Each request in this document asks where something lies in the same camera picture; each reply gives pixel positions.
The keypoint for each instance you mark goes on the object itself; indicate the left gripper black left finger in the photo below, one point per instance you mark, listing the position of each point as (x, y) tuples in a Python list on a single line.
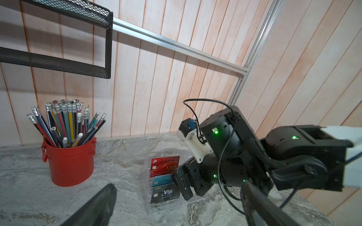
[(97, 211)]

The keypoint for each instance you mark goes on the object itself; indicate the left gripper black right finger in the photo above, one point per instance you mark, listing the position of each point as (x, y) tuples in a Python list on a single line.
[(260, 211)]

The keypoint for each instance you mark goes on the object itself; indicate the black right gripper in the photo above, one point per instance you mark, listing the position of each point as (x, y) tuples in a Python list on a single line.
[(234, 159)]

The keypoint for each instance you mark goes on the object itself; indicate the black VIP card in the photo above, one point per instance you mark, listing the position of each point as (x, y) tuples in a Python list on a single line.
[(165, 193)]

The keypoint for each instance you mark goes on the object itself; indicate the teal card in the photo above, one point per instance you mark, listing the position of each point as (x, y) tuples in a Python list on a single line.
[(162, 180)]

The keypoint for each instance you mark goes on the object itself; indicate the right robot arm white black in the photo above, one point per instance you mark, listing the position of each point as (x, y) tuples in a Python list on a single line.
[(308, 156)]

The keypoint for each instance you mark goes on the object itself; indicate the red pencil cup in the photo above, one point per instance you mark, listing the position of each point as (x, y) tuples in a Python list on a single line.
[(70, 166)]

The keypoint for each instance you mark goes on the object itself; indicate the clear acrylic tiered organizer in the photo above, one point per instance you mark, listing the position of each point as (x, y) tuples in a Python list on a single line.
[(147, 182)]

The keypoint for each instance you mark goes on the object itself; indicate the bundle of pencils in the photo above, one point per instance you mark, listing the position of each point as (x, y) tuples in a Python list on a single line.
[(67, 124)]

